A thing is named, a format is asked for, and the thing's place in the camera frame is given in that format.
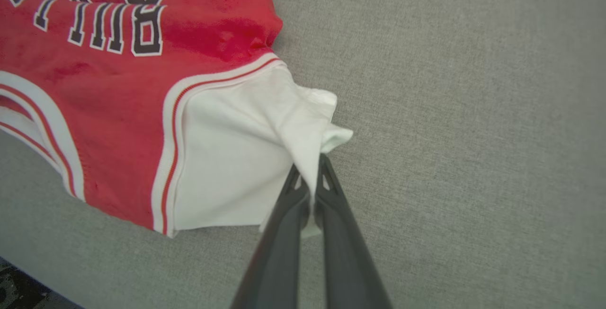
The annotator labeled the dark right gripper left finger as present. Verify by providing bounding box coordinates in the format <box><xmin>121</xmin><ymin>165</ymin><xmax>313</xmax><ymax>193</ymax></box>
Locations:
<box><xmin>230</xmin><ymin>163</ymin><xmax>313</xmax><ymax>309</ymax></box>

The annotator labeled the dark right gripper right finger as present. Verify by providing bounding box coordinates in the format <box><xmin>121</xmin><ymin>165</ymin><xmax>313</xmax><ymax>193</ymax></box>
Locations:
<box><xmin>314</xmin><ymin>153</ymin><xmax>394</xmax><ymax>309</ymax></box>

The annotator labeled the red white basketball jersey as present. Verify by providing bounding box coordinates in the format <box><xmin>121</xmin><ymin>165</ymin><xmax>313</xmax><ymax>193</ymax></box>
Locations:
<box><xmin>0</xmin><ymin>0</ymin><xmax>354</xmax><ymax>239</ymax></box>

